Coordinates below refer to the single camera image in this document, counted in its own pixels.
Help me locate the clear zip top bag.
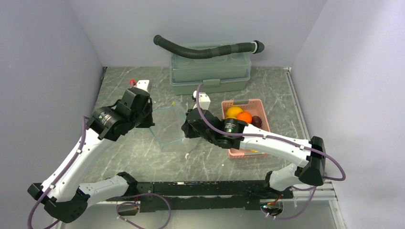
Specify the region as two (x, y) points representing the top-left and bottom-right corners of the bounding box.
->
(149, 101), (200, 154)

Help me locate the yellow lemon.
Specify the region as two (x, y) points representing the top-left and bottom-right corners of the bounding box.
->
(225, 106), (244, 119)

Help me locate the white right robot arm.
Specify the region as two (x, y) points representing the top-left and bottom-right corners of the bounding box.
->
(181, 108), (325, 198)

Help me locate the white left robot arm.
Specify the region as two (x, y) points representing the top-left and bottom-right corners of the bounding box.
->
(28, 86), (154, 223)

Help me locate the orange fruit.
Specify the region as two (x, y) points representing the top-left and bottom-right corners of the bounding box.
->
(236, 111), (253, 124)

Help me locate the dark red plum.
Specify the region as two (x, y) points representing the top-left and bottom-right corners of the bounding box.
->
(251, 115), (263, 128)

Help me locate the pink perforated plastic basket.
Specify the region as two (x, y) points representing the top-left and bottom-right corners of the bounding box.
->
(221, 98), (273, 160)

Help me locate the green plastic storage box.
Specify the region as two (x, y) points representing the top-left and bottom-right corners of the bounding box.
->
(170, 52), (251, 95)

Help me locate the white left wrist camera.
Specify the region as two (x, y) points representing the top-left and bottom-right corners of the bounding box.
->
(129, 79), (151, 93)

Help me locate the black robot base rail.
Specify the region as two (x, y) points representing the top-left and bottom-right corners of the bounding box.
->
(111, 180), (293, 213)

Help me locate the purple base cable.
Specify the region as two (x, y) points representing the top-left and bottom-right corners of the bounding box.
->
(116, 193), (172, 229)

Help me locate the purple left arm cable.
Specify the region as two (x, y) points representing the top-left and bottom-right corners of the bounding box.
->
(27, 116), (87, 229)

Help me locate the black corrugated hose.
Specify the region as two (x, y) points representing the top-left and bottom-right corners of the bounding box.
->
(153, 34), (265, 60)

